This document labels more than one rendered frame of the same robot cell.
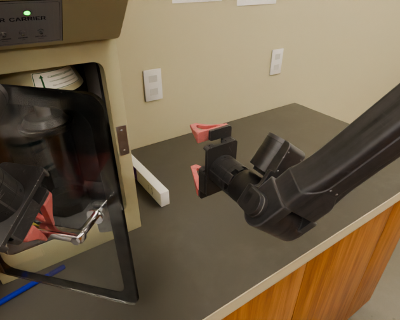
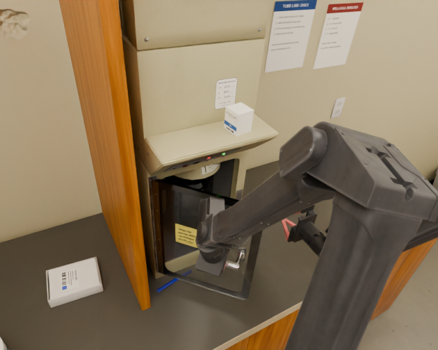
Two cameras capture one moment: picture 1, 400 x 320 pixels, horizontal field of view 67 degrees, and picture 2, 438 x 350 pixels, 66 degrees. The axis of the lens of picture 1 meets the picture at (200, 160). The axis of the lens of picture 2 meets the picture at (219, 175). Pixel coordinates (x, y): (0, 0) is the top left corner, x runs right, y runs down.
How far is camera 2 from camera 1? 0.56 m
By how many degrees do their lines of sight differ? 6
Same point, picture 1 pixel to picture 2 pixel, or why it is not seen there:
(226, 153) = (309, 221)
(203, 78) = (277, 123)
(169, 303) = (260, 301)
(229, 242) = (295, 264)
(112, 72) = (243, 162)
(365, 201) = not seen: hidden behind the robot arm
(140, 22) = not seen: hidden behind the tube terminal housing
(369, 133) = not seen: hidden behind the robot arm
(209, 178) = (297, 233)
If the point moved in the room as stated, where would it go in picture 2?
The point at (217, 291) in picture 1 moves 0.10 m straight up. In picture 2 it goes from (289, 296) to (295, 279)
